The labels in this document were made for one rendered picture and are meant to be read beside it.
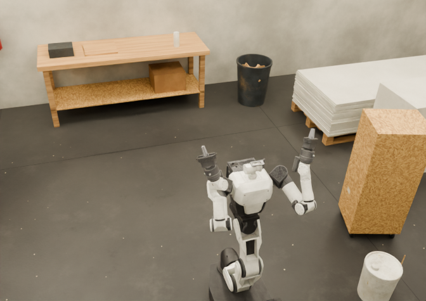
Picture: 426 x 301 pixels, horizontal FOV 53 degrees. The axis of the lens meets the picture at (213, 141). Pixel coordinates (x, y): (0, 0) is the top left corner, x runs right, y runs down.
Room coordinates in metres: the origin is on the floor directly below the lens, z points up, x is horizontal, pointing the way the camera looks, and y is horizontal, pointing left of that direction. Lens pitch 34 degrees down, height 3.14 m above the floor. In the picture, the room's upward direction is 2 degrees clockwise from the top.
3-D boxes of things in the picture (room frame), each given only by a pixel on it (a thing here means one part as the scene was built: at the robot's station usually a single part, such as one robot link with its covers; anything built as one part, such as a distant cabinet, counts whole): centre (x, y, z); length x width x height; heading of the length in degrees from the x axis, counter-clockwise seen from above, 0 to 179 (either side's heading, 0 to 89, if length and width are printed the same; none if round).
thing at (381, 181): (3.21, -1.60, 0.63); 0.50 x 0.42 x 1.25; 92
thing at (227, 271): (2.28, -0.24, 0.28); 0.21 x 0.20 x 0.13; 19
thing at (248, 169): (2.22, -0.26, 1.44); 0.10 x 0.07 x 0.09; 110
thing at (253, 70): (5.80, -0.56, 0.33); 0.52 x 0.52 x 0.65
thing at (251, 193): (2.27, -0.25, 1.23); 0.34 x 0.30 x 0.36; 109
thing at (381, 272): (2.39, -1.44, 0.24); 0.32 x 0.30 x 0.47; 109
